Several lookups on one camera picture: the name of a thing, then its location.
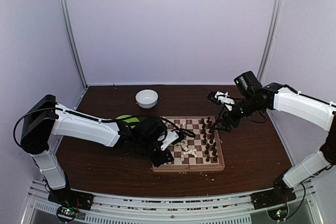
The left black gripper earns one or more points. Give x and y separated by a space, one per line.
166 157

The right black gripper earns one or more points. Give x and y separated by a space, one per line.
223 118

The wooden chess board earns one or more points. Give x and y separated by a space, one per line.
201 153

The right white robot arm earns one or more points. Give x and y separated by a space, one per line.
281 98

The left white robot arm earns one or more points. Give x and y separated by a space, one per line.
47 117

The green plastic plate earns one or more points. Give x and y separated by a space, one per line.
130 120

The white ceramic bowl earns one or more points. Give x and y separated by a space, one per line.
147 98

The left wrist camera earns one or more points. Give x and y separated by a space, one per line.
153 128

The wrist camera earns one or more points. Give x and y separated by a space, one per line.
247 83
153 128

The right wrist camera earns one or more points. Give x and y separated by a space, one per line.
247 83

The right aluminium frame post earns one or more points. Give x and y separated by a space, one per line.
270 40

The aluminium frame post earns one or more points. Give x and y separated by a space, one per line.
72 43
270 40

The aluminium front rail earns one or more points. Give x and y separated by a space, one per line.
230 208

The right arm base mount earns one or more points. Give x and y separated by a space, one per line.
269 198

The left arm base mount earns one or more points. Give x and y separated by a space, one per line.
72 199

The left aluminium frame post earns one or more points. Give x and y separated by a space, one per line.
72 43

